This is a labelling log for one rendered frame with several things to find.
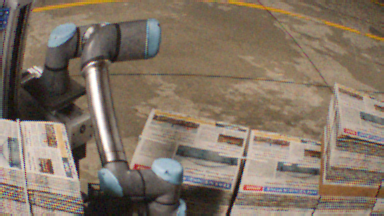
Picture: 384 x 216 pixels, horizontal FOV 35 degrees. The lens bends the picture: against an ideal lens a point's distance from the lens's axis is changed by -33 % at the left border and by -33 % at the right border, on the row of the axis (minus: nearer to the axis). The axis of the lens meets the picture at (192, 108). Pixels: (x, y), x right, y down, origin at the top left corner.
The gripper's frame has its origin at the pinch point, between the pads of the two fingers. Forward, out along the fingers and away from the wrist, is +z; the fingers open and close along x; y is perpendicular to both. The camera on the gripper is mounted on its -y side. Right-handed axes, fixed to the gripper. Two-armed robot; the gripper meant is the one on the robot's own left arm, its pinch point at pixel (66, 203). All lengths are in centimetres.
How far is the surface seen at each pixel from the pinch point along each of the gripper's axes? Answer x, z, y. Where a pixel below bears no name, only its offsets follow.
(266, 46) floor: -295, -179, -78
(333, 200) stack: 6, -85, 3
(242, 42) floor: -296, -162, -78
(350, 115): -6, -87, 28
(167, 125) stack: -42, -41, 4
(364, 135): 7, -89, 28
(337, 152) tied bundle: 4, -79, 21
